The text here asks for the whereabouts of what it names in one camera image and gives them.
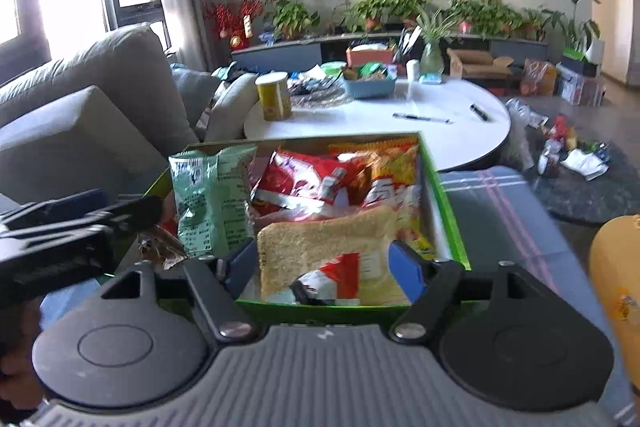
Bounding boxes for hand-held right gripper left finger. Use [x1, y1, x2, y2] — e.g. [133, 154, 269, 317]
[100, 237, 261, 343]

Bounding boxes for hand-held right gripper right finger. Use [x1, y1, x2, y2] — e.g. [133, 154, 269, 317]
[387, 239, 551, 343]

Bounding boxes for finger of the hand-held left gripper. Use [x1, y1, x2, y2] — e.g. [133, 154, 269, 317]
[70, 195, 164, 235]
[0, 188, 111, 230]

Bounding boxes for green rimmed cardboard box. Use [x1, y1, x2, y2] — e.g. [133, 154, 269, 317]
[112, 132, 472, 308]

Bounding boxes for green snack packet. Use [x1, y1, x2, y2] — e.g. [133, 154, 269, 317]
[168, 144, 259, 258]

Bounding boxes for sliced bread packet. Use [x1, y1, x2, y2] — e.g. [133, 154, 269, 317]
[257, 209, 416, 305]

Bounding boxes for red yellow striped snack packet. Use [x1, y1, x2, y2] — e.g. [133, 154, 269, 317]
[327, 139, 426, 210]

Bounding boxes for person's left hand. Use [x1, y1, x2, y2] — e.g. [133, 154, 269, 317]
[0, 299, 43, 410]

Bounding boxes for brown foil wrapper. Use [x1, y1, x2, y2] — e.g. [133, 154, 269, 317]
[137, 227, 186, 270]

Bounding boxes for grey sofa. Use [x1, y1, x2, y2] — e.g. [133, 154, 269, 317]
[0, 23, 258, 218]

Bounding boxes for red crinkled snack packet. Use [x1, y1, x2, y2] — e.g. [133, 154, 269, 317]
[252, 149, 373, 212]

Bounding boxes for grey plaid blanket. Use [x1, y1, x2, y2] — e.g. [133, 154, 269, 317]
[437, 167, 631, 423]

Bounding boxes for white round coffee table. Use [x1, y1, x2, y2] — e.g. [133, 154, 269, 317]
[243, 74, 512, 172]

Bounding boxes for black pen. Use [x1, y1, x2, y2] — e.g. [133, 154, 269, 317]
[392, 112, 453, 125]

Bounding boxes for yellow canister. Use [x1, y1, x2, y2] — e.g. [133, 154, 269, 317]
[255, 72, 293, 122]

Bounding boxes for pile of clothes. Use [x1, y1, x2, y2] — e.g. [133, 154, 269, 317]
[212, 62, 261, 82]

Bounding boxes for silver patterned mat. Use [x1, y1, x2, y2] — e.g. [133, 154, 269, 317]
[290, 84, 346, 108]

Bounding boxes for blue plastic basket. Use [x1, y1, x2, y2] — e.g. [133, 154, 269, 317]
[342, 67, 398, 98]

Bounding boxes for dark round rug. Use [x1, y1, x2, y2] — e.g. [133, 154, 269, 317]
[505, 127, 640, 225]

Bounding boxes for clear plastic bag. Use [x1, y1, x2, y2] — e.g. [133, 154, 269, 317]
[505, 98, 548, 130]

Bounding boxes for white cloth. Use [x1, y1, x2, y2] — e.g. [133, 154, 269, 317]
[560, 148, 610, 180]

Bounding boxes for yellow round stool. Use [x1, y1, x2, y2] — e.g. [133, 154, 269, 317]
[589, 214, 640, 390]

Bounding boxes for red toy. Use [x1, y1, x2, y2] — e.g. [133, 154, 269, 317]
[552, 114, 578, 148]

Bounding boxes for grey television cabinet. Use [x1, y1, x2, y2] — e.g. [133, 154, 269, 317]
[231, 34, 550, 70]

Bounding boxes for open brown cardboard box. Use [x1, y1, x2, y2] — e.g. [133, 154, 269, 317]
[446, 48, 515, 80]

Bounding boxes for glass vase with plant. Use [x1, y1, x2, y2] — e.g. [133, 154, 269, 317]
[415, 9, 458, 75]

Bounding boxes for orange box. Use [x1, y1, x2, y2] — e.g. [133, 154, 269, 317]
[346, 44, 397, 68]

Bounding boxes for red berry decoration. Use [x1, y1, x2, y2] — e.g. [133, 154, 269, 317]
[202, 0, 276, 52]

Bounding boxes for orange plastic bag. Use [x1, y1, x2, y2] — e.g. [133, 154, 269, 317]
[520, 59, 558, 96]

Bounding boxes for potted green plant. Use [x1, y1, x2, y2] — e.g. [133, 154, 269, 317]
[272, 0, 321, 40]
[352, 0, 396, 32]
[390, 0, 433, 25]
[520, 7, 548, 40]
[447, 0, 481, 32]
[480, 4, 523, 38]

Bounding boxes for clear plastic bin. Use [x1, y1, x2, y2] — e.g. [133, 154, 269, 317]
[556, 64, 607, 106]

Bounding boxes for green topped black box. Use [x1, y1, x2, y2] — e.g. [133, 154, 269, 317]
[561, 49, 598, 78]

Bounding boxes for large leaf floor plant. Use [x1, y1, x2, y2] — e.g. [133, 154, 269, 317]
[542, 0, 603, 62]

